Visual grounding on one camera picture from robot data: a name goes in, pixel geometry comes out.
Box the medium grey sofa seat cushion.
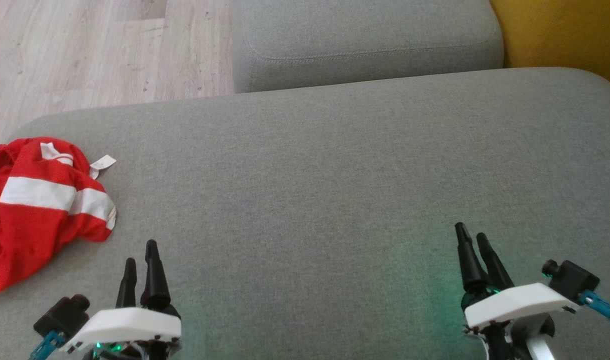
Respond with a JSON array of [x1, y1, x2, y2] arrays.
[[232, 0, 505, 95]]

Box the blue right camera cable plug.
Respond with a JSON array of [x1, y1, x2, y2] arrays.
[[579, 290, 610, 326]]

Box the blue left camera cable plug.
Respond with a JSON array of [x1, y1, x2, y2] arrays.
[[29, 330, 66, 360]]

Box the long yellow sofa backrest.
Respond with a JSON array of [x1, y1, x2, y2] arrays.
[[489, 0, 610, 96]]

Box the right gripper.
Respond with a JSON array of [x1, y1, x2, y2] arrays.
[[454, 222, 581, 360]]

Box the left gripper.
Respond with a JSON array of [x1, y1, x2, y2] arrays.
[[60, 239, 182, 360]]

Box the large grey sofa seat cushion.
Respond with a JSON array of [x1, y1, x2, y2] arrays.
[[0, 67, 610, 360]]

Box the blue camera cable plug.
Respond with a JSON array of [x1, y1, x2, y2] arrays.
[[29, 330, 66, 360], [579, 290, 610, 326]]

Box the red shorts with white stripe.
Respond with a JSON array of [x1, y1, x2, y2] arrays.
[[0, 172, 117, 293]]

